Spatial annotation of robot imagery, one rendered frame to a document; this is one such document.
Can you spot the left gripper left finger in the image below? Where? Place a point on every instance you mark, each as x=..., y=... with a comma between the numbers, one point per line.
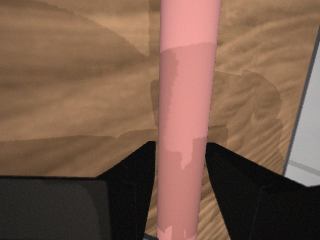
x=80, y=208

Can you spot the long pink rail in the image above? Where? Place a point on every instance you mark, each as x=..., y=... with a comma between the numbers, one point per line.
x=188, y=44

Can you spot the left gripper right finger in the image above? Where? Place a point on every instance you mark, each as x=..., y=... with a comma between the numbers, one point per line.
x=259, y=204

